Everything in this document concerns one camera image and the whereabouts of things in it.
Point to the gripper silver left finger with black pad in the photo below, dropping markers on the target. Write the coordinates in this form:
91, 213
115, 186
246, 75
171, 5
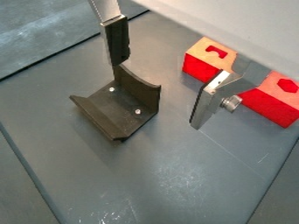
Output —
113, 28

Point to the black curved fixture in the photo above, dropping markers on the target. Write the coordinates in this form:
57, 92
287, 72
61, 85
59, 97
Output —
123, 105

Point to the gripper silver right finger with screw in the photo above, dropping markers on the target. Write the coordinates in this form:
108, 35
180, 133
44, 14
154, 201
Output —
219, 93

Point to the red peg board block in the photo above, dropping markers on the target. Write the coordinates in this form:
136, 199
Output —
274, 99

